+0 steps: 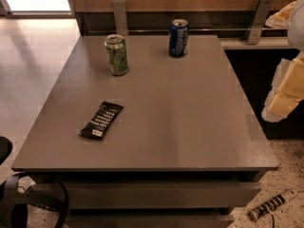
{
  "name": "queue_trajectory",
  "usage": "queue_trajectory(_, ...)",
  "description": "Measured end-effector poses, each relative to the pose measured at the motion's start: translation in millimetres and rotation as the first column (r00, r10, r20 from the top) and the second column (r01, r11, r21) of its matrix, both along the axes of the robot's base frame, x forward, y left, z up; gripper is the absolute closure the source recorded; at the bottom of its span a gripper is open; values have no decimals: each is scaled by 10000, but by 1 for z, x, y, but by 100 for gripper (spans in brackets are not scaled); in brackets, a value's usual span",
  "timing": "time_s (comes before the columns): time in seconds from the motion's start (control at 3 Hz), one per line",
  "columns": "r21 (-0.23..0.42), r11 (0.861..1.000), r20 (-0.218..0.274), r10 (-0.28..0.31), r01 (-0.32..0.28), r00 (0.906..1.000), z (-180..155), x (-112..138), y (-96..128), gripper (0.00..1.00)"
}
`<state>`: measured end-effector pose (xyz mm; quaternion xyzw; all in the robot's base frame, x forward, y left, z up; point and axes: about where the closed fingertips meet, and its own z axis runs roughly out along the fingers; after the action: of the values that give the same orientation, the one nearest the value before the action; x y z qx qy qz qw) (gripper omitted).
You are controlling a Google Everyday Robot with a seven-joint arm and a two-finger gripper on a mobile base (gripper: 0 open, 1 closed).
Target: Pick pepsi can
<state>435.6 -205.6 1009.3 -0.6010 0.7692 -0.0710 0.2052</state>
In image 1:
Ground black chair base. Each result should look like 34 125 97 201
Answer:
0 136 70 228

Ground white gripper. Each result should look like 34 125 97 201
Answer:
261 0 304 123

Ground green soda can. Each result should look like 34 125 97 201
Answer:
104 34 128 76

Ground left metal bracket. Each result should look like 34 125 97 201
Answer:
112 0 129 35

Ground metal bracket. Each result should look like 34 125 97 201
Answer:
112 0 129 35
245 0 274 45

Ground upper grey table drawer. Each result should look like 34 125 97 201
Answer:
65 182 260 209

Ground black snack bar wrapper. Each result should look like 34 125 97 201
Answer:
80 101 124 140

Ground right metal bracket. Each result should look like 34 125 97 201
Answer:
245 0 274 45

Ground white power strip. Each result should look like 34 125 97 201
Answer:
248 189 298 221

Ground blue pepsi can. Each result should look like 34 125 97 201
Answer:
169 19 189 57

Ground grey table drawer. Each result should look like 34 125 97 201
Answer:
65 182 260 209
66 215 234 228

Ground lower grey table drawer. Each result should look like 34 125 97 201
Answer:
66 215 234 228

